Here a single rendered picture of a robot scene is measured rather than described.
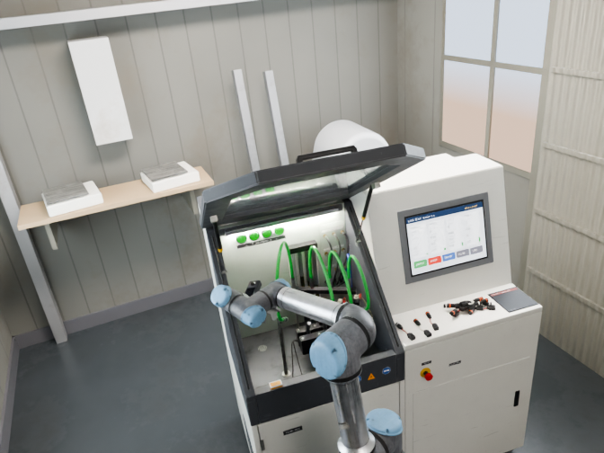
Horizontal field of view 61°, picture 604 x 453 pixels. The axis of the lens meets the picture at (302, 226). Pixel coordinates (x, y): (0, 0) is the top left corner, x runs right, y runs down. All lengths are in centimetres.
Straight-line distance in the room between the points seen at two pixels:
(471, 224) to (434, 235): 20
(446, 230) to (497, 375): 74
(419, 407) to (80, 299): 292
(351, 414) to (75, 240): 311
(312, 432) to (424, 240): 99
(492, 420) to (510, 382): 23
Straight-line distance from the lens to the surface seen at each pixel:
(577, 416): 354
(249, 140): 394
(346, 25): 447
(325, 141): 405
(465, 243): 253
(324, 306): 161
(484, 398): 275
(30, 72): 397
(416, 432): 267
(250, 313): 169
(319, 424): 238
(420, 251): 242
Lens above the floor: 243
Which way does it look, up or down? 26 degrees down
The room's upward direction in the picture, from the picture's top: 6 degrees counter-clockwise
